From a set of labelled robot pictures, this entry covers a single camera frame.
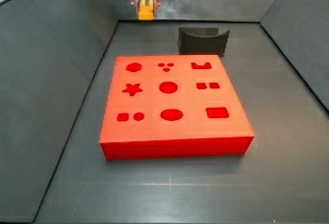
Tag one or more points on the yellow square-circle object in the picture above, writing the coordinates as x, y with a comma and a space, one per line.
147, 10

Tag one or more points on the black curved fixture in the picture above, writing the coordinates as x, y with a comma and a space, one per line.
203, 41

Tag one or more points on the red shape-sorter block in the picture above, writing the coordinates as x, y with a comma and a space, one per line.
173, 107

